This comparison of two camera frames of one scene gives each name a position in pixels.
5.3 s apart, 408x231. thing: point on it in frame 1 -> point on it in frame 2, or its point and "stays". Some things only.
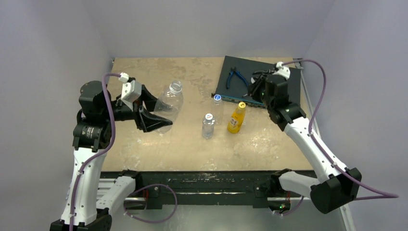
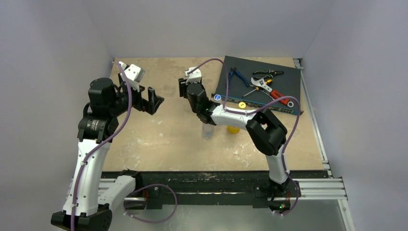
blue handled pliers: [232, 71] stays
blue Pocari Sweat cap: [217, 97] stays
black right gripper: [259, 85] -> [182, 87]
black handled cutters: [261, 75] stays
